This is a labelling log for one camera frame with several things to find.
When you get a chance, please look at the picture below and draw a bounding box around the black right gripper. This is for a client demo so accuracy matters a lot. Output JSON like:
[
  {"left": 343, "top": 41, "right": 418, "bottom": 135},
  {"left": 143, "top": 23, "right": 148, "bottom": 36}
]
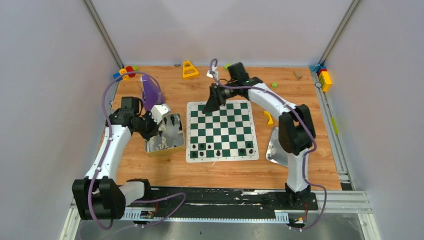
[{"left": 202, "top": 81, "right": 238, "bottom": 114}]

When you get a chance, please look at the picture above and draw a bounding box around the gold tin box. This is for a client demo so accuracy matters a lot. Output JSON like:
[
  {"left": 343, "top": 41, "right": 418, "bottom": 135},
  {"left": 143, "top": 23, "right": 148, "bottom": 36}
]
[{"left": 144, "top": 113, "right": 186, "bottom": 158}]

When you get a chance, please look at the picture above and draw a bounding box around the green white chess board mat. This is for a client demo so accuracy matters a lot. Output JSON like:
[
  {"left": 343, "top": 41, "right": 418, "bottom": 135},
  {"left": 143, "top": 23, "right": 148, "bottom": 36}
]
[{"left": 185, "top": 100, "right": 260, "bottom": 163}]

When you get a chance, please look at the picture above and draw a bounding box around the silver tin lid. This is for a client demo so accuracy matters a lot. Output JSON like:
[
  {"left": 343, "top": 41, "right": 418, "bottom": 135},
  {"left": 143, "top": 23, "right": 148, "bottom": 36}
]
[{"left": 265, "top": 126, "right": 288, "bottom": 168}]

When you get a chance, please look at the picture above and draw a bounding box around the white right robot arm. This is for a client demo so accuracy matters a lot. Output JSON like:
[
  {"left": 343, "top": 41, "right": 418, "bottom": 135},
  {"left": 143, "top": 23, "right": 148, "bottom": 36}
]
[{"left": 202, "top": 58, "right": 317, "bottom": 209}]

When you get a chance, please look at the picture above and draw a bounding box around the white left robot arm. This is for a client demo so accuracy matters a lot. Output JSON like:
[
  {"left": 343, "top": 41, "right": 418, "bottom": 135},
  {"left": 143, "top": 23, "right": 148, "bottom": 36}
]
[{"left": 71, "top": 96, "right": 171, "bottom": 220}]

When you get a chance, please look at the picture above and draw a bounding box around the green block far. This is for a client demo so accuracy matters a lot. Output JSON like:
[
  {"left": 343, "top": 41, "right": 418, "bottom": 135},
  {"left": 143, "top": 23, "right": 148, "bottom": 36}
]
[{"left": 223, "top": 62, "right": 232, "bottom": 71}]

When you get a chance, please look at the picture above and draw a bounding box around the purple metronome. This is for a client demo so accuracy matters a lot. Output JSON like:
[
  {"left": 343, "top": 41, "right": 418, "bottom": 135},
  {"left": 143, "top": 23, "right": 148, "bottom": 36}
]
[{"left": 140, "top": 75, "right": 166, "bottom": 111}]

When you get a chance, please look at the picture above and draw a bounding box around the yellow triangle block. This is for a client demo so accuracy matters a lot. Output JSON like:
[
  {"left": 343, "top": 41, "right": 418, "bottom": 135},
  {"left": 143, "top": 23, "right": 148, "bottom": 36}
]
[{"left": 182, "top": 60, "right": 200, "bottom": 79}]

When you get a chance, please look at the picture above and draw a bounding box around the yellow arch block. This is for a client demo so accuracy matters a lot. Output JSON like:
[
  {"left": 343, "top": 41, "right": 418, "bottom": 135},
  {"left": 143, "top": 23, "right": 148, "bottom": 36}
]
[{"left": 263, "top": 110, "right": 274, "bottom": 127}]

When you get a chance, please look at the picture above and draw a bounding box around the blue cube block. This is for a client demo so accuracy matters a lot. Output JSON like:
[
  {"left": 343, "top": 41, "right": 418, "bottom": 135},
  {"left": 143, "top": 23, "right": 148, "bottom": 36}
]
[{"left": 113, "top": 72, "right": 123, "bottom": 82}]

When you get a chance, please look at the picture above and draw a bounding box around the yellow cylinder block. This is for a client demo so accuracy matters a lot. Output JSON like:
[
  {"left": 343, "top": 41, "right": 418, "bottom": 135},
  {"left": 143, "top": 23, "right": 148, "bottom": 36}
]
[{"left": 118, "top": 68, "right": 130, "bottom": 81}]

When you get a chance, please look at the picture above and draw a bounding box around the red cylinder block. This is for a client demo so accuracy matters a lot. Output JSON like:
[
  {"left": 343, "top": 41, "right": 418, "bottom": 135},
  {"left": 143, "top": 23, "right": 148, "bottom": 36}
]
[{"left": 125, "top": 65, "right": 137, "bottom": 78}]

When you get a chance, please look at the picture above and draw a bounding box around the brown wooden block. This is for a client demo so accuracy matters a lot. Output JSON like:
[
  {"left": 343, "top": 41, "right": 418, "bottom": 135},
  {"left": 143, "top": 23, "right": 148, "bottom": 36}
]
[{"left": 293, "top": 70, "right": 303, "bottom": 80}]

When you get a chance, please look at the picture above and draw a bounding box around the yellow red blue brick stack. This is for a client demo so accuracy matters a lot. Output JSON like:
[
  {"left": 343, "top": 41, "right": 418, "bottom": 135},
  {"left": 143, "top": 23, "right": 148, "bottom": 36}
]
[{"left": 309, "top": 64, "right": 332, "bottom": 92}]

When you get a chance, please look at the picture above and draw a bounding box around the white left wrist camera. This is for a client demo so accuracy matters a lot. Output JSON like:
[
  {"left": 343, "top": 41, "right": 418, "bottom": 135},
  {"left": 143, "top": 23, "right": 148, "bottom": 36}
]
[{"left": 150, "top": 103, "right": 171, "bottom": 125}]

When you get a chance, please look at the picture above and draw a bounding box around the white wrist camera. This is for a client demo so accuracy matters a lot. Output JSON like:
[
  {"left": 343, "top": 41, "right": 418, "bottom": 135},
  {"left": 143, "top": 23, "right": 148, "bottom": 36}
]
[
  {"left": 150, "top": 103, "right": 171, "bottom": 125},
  {"left": 206, "top": 66, "right": 219, "bottom": 80}
]

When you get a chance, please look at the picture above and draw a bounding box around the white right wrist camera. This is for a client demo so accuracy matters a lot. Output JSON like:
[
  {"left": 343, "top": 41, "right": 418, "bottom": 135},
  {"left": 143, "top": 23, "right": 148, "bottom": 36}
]
[{"left": 206, "top": 66, "right": 219, "bottom": 80}]

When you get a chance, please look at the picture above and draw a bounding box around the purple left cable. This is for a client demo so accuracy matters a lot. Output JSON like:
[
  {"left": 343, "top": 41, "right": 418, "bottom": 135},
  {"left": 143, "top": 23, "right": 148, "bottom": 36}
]
[{"left": 86, "top": 71, "right": 187, "bottom": 233}]

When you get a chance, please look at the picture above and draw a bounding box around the purple cable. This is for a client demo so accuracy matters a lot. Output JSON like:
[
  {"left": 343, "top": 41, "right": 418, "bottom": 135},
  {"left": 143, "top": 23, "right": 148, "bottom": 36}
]
[
  {"left": 209, "top": 58, "right": 328, "bottom": 232},
  {"left": 86, "top": 71, "right": 187, "bottom": 233}
]

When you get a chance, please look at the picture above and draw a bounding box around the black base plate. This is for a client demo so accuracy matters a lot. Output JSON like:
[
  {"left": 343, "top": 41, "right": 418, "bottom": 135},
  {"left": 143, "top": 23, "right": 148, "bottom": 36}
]
[{"left": 131, "top": 186, "right": 319, "bottom": 220}]

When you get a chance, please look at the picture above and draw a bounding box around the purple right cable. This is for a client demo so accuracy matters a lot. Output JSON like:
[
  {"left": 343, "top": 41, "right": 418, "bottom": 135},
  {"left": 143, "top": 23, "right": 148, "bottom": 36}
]
[{"left": 209, "top": 58, "right": 328, "bottom": 232}]

